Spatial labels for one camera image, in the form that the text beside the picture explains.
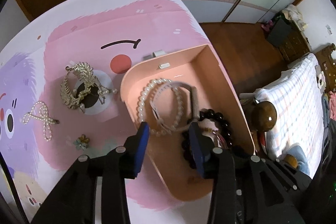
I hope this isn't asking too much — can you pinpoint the checkered bed blanket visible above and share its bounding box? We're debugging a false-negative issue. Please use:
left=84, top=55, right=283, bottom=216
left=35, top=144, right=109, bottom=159
left=254, top=53, right=324, bottom=177

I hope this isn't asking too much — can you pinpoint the cartoon monster table mat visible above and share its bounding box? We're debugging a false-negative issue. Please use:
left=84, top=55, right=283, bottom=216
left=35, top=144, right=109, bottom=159
left=0, top=0, right=227, bottom=224

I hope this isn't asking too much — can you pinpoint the large pearl necklace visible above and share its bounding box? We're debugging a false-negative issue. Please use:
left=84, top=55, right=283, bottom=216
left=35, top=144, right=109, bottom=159
left=136, top=77, right=186, bottom=138

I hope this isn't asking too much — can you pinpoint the gold leaf hair comb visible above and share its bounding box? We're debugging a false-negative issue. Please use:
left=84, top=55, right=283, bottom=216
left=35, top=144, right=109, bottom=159
left=60, top=62, right=118, bottom=114

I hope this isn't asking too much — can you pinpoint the green flower earring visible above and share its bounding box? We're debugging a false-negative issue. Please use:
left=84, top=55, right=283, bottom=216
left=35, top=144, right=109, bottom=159
left=73, top=134, right=90, bottom=150

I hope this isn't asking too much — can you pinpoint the round wooden bedpost knob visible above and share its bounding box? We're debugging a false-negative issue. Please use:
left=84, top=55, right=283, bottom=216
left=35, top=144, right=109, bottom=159
left=251, top=101, right=277, bottom=132

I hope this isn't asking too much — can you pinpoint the red braided bracelet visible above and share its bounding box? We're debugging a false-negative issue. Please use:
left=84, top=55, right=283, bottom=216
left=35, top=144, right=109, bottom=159
left=202, top=126, right=232, bottom=148

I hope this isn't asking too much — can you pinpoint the pink smart watch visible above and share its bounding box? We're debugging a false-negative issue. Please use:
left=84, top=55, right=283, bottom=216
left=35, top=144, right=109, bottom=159
left=149, top=80, right=200, bottom=134

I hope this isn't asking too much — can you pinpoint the pink jewelry tray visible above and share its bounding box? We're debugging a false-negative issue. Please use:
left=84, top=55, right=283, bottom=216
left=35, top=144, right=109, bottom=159
left=121, top=44, right=255, bottom=201

